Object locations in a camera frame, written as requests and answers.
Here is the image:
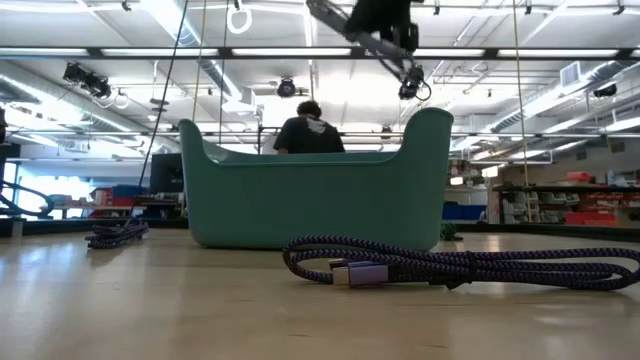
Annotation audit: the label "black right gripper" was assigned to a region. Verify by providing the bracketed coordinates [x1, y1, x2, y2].
[305, 0, 426, 100]

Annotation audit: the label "cables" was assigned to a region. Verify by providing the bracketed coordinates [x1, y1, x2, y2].
[439, 222, 464, 243]

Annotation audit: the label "teal plastic bin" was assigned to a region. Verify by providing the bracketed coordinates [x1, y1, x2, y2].
[178, 107, 455, 253]

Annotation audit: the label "dark purple braided USB-C cable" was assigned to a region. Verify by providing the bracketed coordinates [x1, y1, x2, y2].
[83, 218, 151, 250]

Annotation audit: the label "person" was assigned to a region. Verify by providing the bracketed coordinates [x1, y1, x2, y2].
[272, 100, 346, 155]

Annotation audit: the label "blue storage bins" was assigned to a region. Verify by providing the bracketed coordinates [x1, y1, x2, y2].
[442, 202, 488, 222]

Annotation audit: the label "ceiling air vent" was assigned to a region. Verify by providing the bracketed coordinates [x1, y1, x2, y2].
[559, 60, 582, 89]

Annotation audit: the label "metal storage shelf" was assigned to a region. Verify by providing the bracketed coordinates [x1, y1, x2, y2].
[492, 169, 640, 226]

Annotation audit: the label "black monitor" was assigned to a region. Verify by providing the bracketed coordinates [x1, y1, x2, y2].
[149, 152, 184, 194]

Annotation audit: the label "red box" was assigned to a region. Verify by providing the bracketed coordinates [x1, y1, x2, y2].
[89, 187, 121, 219]

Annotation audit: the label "yellow extension cord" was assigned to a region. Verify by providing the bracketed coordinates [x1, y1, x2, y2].
[511, 0, 533, 224]

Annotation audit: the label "round black hanging camera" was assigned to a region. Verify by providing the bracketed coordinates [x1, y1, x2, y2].
[275, 76, 298, 100]

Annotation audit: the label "white hanging ring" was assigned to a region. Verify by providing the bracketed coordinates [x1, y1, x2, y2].
[225, 1, 254, 36]

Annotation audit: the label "black hanging cable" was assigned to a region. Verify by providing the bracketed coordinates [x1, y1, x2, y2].
[130, 0, 191, 224]

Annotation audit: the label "black ceiling camera cluster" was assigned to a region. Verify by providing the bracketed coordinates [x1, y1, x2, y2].
[61, 61, 113, 100]

